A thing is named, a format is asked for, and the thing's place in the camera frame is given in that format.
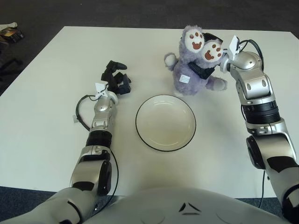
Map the thin black elbow cable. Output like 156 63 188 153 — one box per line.
108 150 120 203
259 170 269 210

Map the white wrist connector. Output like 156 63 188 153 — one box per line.
95 82 109 98
223 35 243 61

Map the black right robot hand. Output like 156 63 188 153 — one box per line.
189 32 224 80

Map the brown and black floor clutter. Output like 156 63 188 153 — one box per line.
0 22 25 44

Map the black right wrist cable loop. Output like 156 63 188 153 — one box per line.
239 39 264 70

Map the black left wrist cable loop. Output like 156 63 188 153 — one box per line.
76 94 99 131

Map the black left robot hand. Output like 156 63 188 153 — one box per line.
100 60 132 96

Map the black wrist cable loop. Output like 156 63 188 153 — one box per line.
239 39 264 70
76 94 99 131

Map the white left wrist connector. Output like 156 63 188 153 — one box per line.
95 82 109 98

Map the grey robot torso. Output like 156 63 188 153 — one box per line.
86 186 292 224

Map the white plate with black rim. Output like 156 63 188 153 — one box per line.
135 94 197 153

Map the white right wrist connector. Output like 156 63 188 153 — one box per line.
223 35 243 61

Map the purple plush bunny doll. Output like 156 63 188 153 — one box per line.
164 25 228 98

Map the thin black right elbow cable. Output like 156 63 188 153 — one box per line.
259 170 269 210

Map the black object on floor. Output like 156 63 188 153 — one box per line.
0 58 23 80

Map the thin black left elbow cable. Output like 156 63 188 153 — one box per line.
108 150 120 203

